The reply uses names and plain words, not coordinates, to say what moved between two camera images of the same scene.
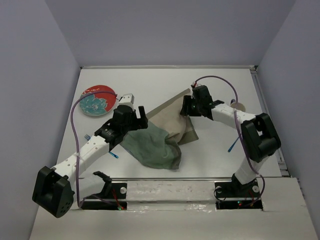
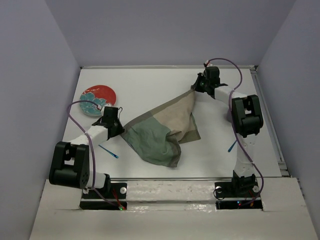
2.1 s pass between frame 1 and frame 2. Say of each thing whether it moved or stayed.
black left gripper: moved
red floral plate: stayed
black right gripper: moved
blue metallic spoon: stayed
